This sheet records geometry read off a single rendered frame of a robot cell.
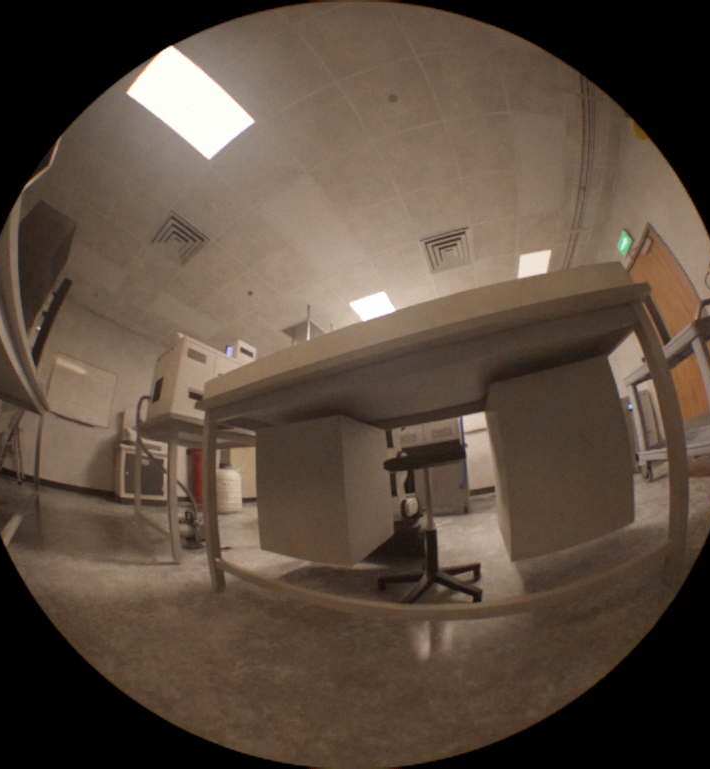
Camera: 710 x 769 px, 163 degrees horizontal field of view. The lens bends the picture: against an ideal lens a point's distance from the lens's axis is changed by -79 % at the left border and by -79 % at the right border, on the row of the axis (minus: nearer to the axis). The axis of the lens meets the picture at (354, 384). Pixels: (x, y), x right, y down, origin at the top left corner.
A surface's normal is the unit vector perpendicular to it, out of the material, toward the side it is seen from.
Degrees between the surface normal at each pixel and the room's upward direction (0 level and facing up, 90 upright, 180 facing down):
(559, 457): 90
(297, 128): 180
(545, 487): 90
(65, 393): 90
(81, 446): 90
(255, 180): 180
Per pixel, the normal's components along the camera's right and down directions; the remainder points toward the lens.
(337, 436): -0.44, -0.28
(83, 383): 0.89, -0.22
